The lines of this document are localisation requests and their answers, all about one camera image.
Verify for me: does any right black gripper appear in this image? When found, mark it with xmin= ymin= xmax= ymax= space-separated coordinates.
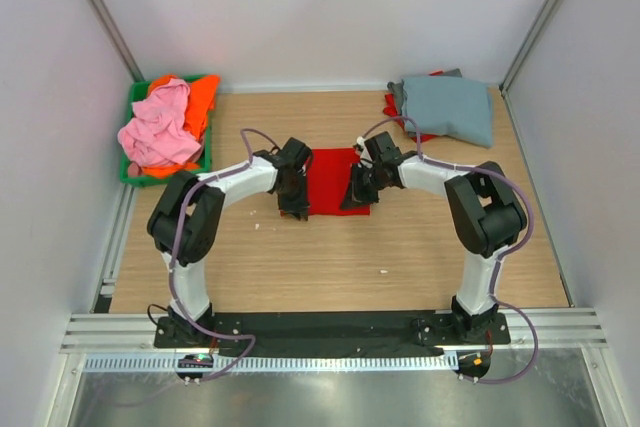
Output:
xmin=340 ymin=162 xmax=385 ymax=211

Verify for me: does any red t-shirt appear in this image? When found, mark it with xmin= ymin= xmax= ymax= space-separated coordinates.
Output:
xmin=382 ymin=70 xmax=444 ymax=143
xmin=307 ymin=148 xmax=370 ymax=216

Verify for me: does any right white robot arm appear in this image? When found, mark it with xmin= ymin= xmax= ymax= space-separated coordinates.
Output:
xmin=340 ymin=132 xmax=530 ymax=343

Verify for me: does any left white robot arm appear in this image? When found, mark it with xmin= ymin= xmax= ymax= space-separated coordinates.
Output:
xmin=147 ymin=138 xmax=313 ymax=348

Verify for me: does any folded red t-shirt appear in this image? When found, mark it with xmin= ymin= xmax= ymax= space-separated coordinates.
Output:
xmin=382 ymin=70 xmax=444 ymax=143

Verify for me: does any folded dark grey t-shirt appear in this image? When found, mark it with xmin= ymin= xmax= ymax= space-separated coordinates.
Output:
xmin=387 ymin=70 xmax=465 ymax=137

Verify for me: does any folded grey-blue t-shirt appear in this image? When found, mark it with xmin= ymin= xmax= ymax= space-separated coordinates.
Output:
xmin=402 ymin=75 xmax=494 ymax=148

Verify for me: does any orange t-shirt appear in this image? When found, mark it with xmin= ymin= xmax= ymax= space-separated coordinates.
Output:
xmin=141 ymin=75 xmax=220 ymax=179

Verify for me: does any pink t-shirt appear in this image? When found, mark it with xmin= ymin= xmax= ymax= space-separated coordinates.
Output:
xmin=117 ymin=78 xmax=201 ymax=167

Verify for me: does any green plastic bin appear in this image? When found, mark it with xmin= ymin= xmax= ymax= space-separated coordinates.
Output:
xmin=117 ymin=74 xmax=220 ymax=187

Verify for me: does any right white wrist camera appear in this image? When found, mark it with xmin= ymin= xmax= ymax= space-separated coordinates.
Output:
xmin=353 ymin=136 xmax=372 ymax=168

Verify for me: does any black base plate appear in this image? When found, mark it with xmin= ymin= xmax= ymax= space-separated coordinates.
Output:
xmin=152 ymin=310 xmax=512 ymax=359

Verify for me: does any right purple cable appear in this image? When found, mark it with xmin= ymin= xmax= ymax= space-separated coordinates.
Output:
xmin=357 ymin=115 xmax=540 ymax=387

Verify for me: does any slotted cable duct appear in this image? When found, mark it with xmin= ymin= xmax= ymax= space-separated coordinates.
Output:
xmin=84 ymin=351 xmax=458 ymax=375

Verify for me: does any right aluminium rail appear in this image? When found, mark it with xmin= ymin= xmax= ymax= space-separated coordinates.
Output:
xmin=502 ymin=307 xmax=607 ymax=349

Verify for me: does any left aluminium corner post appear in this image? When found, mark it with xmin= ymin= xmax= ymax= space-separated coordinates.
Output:
xmin=86 ymin=0 xmax=144 ymax=82

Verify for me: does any aluminium corner post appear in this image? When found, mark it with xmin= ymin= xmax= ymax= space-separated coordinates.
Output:
xmin=86 ymin=0 xmax=144 ymax=82
xmin=499 ymin=0 xmax=563 ymax=97

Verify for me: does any right aluminium corner post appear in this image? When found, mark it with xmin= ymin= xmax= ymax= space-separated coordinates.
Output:
xmin=499 ymin=0 xmax=563 ymax=97

